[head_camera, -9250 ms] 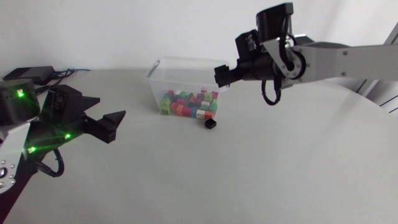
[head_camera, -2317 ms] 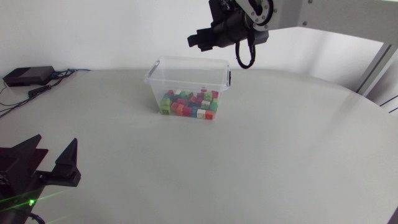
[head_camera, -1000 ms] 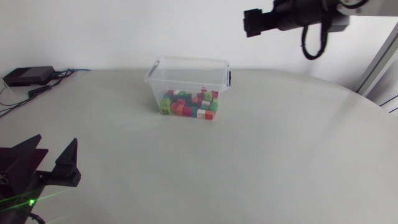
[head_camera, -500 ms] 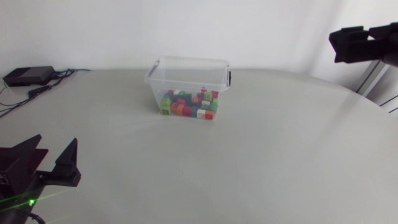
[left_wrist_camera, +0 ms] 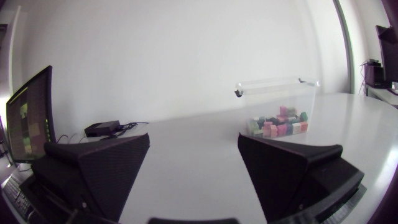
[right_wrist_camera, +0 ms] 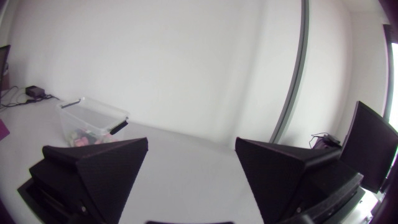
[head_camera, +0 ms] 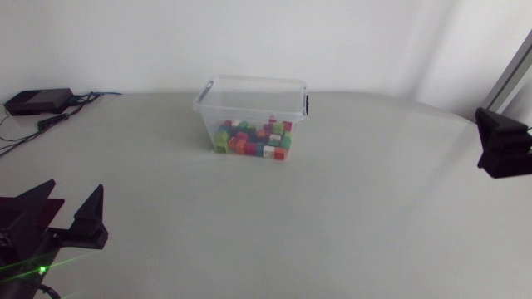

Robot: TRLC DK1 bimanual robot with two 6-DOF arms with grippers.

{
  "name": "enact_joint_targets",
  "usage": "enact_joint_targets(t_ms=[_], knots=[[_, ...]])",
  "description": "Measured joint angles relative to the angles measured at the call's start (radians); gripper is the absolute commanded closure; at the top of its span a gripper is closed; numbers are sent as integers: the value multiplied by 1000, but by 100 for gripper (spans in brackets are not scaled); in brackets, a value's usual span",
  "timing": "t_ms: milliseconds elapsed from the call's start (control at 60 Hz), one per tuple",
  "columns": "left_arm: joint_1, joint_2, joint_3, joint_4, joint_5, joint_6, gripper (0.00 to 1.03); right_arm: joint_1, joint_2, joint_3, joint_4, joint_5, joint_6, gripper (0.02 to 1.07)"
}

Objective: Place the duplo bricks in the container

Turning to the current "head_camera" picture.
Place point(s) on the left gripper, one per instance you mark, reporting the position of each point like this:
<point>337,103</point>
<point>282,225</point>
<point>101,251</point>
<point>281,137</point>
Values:
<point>21,257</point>

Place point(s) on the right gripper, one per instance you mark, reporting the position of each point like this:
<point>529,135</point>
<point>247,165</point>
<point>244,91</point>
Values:
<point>505,145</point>

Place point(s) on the pile of toy bricks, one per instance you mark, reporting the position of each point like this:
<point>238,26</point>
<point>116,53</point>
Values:
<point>259,135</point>

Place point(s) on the clear plastic container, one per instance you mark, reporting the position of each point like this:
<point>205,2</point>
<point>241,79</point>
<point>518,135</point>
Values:
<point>249,104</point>

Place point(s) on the black power brick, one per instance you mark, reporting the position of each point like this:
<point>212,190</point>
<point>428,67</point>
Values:
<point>39,101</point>

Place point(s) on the green toy brick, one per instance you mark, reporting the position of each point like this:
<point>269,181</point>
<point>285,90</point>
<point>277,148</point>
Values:
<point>286,142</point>
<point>222,139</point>

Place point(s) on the orange toy brick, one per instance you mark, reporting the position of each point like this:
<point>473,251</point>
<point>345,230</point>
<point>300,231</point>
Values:
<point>237,144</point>

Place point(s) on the red toy brick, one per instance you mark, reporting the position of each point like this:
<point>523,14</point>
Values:
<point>250,148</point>
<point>280,153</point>

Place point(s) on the white toy brick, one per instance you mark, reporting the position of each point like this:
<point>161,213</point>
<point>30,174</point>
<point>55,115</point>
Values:
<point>269,151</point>

